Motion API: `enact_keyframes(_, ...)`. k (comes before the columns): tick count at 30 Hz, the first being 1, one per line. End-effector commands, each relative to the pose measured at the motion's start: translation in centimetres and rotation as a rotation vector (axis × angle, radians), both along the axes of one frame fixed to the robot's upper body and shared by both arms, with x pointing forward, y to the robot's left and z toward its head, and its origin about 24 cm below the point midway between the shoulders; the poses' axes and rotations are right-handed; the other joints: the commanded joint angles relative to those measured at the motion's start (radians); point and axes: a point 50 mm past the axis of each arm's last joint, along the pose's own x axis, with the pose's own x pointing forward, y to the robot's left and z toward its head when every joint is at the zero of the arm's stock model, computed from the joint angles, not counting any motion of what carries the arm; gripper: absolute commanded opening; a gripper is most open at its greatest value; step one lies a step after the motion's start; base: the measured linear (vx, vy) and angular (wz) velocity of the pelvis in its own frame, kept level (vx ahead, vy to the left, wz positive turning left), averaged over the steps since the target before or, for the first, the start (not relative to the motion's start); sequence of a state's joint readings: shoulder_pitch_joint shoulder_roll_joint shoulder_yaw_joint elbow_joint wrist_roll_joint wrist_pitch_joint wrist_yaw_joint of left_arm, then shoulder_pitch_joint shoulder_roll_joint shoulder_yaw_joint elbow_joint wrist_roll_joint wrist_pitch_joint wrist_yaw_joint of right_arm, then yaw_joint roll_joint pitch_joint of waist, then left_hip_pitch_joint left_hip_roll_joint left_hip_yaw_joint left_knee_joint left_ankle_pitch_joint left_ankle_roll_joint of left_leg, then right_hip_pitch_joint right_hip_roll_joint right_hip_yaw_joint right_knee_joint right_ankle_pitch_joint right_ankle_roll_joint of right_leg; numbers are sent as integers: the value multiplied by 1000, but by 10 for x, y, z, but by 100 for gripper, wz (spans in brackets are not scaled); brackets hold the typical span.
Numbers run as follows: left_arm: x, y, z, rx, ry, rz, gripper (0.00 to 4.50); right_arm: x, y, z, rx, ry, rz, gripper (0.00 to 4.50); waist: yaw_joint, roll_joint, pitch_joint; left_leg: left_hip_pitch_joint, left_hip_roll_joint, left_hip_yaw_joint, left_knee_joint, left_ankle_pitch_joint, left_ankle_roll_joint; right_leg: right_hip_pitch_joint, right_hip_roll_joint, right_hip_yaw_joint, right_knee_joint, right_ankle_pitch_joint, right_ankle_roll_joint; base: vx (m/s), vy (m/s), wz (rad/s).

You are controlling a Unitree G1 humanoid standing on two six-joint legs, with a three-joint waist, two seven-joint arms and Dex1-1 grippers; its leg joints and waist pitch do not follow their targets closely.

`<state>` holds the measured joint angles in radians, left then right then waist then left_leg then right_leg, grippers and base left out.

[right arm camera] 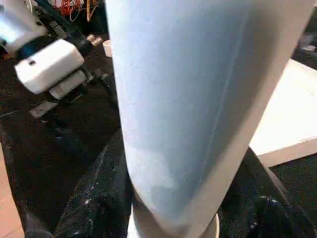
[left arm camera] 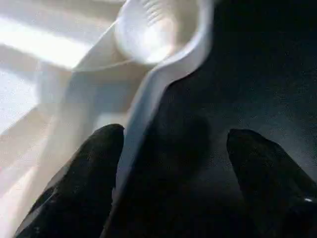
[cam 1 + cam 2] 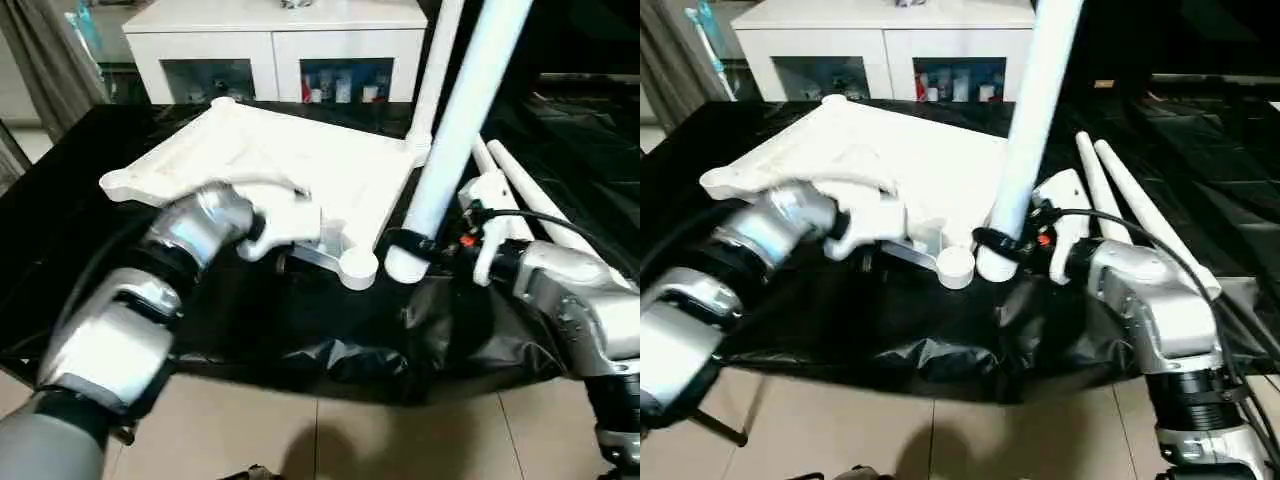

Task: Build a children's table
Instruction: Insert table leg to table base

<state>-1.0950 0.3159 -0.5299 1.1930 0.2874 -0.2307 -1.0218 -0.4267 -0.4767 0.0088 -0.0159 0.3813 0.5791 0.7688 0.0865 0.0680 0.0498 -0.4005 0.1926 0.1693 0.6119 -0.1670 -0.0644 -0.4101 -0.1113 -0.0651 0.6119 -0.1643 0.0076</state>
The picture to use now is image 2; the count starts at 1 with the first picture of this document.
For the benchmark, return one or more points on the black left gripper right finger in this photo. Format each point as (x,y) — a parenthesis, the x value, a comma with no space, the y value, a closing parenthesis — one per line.
(277,188)

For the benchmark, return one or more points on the white plastic table top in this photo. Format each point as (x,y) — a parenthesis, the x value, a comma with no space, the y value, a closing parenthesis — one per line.
(74,89)

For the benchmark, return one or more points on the black mat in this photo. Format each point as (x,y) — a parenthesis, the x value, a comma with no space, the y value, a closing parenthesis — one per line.
(237,89)

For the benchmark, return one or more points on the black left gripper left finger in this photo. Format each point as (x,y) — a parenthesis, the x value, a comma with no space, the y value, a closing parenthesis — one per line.
(79,193)

